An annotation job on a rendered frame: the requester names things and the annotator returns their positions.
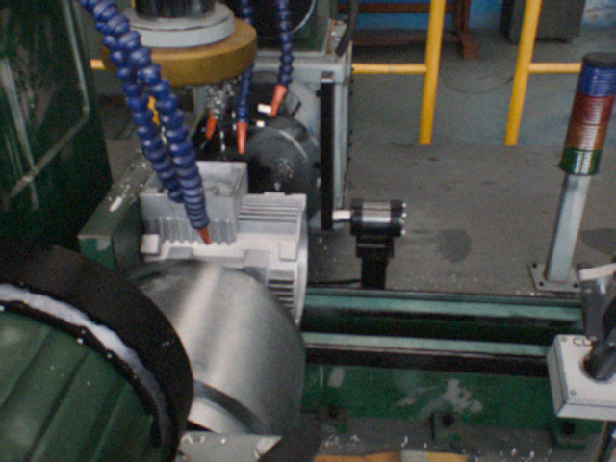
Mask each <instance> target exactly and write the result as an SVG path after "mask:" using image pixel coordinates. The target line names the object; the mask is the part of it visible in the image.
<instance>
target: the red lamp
mask: <svg viewBox="0 0 616 462"><path fill-rule="evenodd" d="M615 101H616V94H615V95H612V96H606V97H599V96H591V95H587V94H584V93H581V92H578V91H577V90H576V89H575V94H574V98H573V104H572V108H571V109H572V110H571V113H570V116H571V117H572V118H573V119H575V120H577V121H580V122H583V123H589V124H602V123H606V122H608V121H609V120H610V118H611V114H612V108H613V105H615Z"/></svg>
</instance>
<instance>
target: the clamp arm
mask: <svg viewBox="0 0 616 462"><path fill-rule="evenodd" d="M316 97H320V98H321V179H318V184H317V192H318V193H321V231H322V232H332V231H333V226H334V223H335V224H339V222H334V219H335V221H339V217H335V218H334V213H335V215H339V214H340V212H339V211H335V210H340V209H335V208H334V150H335V72H334V71H322V72H321V79H320V82H319V83H317V86H316ZM334 211H335V212H334Z"/></svg>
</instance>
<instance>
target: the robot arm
mask: <svg viewBox="0 0 616 462"><path fill-rule="evenodd" d="M577 276H578V281H579V285H580V291H581V293H582V304H581V319H582V325H583V331H584V337H585V340H587V341H591V344H592V348H591V349H590V356H591V362H592V367H593V373H594V377H595V378H609V379H611V378H612V376H613V375H614V374H615V373H616V295H615V296H614V297H613V299H612V301H611V302H610V304H609V305H608V307H607V308H606V310H605V312H604V311H603V305H604V301H603V296H604V295H607V289H606V288H608V287H609V286H610V282H611V281H612V280H615V281H616V255H615V256H614V257H613V258H612V259H611V262H610V265H608V266H603V267H599V268H595V269H594V268H593V266H592V264H591V263H588V262H582V263H579V264H577Z"/></svg>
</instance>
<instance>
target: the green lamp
mask: <svg viewBox="0 0 616 462"><path fill-rule="evenodd" d="M602 154H603V148H599V149H595V150H583V149H578V148H574V147H572V146H571V145H569V144H568V143H567V142H565V143H564V145H563V146H562V152H561V157H560V166H561V167H562V168H564V169H566V170H568V171H571V172H575V173H582V174H587V173H593V172H595V171H597V169H598V167H599V163H600V158H601V156H602Z"/></svg>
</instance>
